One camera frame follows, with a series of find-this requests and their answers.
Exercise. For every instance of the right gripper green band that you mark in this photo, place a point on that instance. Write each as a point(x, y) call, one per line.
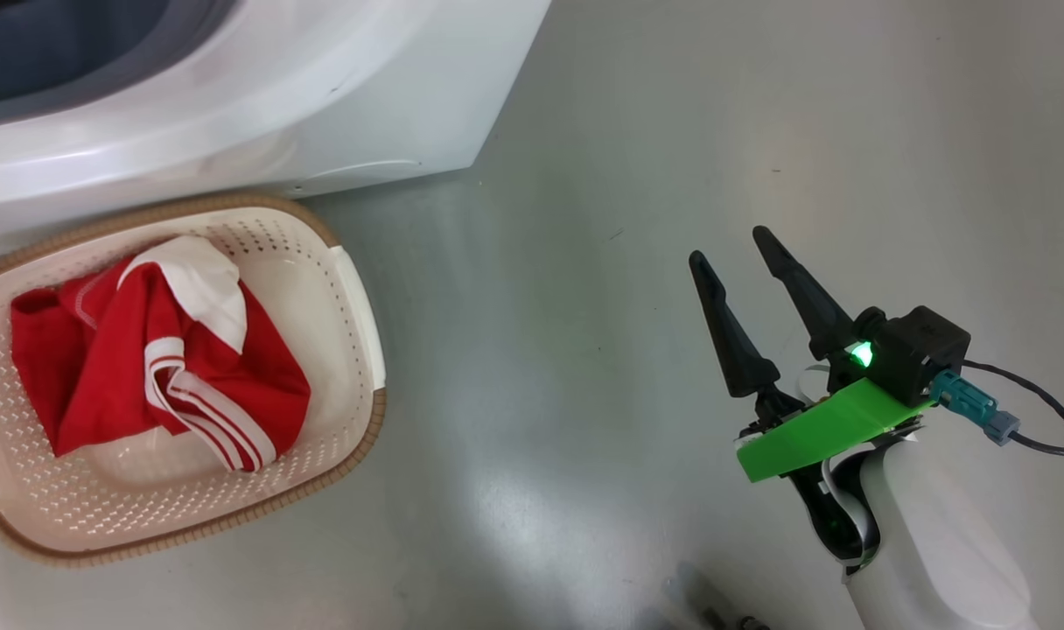
point(829, 429)

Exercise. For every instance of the red garment with white stripes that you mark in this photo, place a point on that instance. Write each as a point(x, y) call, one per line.
point(112, 367)

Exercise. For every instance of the white basket with brown rim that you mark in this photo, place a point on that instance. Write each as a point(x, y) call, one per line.
point(339, 350)

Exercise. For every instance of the white front-load washing machine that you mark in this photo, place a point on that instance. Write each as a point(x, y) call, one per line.
point(366, 96)

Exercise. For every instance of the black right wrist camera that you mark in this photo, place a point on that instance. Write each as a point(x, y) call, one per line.
point(921, 350)

